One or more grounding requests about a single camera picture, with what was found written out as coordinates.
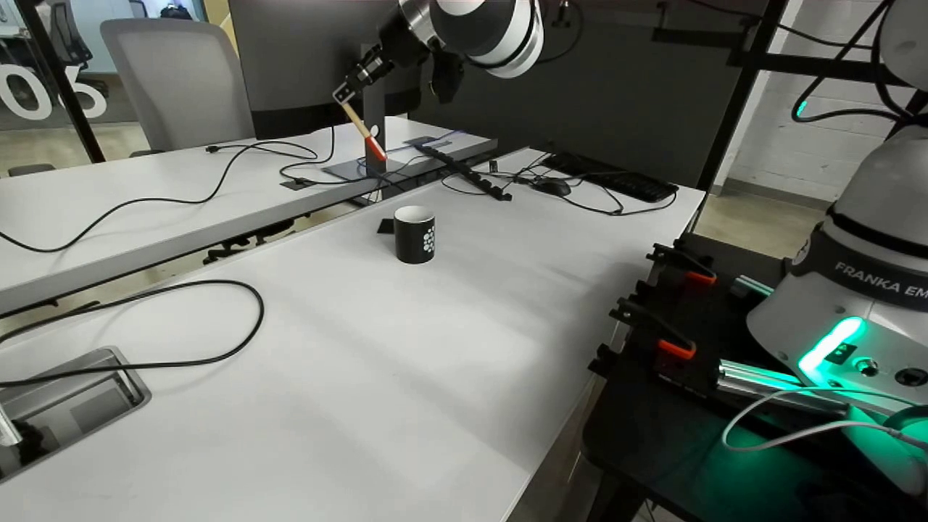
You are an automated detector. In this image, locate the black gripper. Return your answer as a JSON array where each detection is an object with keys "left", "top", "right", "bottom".
[{"left": 332, "top": 15, "right": 435, "bottom": 107}]

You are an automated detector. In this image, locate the red capped beige pen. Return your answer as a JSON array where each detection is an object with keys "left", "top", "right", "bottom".
[{"left": 336, "top": 97, "right": 393, "bottom": 164}]

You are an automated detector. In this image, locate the monitor stand with plate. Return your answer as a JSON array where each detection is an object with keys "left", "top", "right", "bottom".
[{"left": 321, "top": 113, "right": 503, "bottom": 187}]

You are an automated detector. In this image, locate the black mug white print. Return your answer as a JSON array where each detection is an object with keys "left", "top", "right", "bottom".
[{"left": 375, "top": 202, "right": 437, "bottom": 266}]

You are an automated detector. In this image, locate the grey office chair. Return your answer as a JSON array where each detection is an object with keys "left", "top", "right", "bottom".
[{"left": 100, "top": 15, "right": 262, "bottom": 152}]

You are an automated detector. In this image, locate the black desk partition panel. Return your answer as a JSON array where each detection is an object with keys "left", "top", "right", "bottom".
[{"left": 229, "top": 0, "right": 778, "bottom": 192}]

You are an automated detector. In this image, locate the black flat device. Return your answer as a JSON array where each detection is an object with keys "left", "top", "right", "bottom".
[{"left": 538, "top": 151, "right": 681, "bottom": 205}]

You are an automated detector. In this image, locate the black slanted stand pole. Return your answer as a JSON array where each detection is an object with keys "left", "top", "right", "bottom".
[{"left": 14, "top": 0, "right": 111, "bottom": 164}]

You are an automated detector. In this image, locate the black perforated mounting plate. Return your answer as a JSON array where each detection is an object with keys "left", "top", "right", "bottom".
[{"left": 584, "top": 238, "right": 928, "bottom": 522}]

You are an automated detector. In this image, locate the long black desk cable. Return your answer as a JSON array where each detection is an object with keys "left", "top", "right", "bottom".
[{"left": 0, "top": 136, "right": 343, "bottom": 257}]

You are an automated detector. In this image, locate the black looped table cable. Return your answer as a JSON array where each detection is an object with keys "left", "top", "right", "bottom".
[{"left": 0, "top": 274, "right": 271, "bottom": 390}]

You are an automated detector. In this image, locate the black clamp orange handle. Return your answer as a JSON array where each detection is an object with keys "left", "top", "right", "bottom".
[
  {"left": 588, "top": 295, "right": 703, "bottom": 383},
  {"left": 643, "top": 239, "right": 725, "bottom": 295}
]

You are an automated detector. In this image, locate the grey table cable box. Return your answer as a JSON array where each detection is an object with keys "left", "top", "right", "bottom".
[{"left": 0, "top": 345, "right": 156, "bottom": 484}]

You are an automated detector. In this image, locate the white looped cable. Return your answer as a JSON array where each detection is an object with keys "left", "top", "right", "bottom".
[{"left": 717, "top": 383, "right": 928, "bottom": 457}]

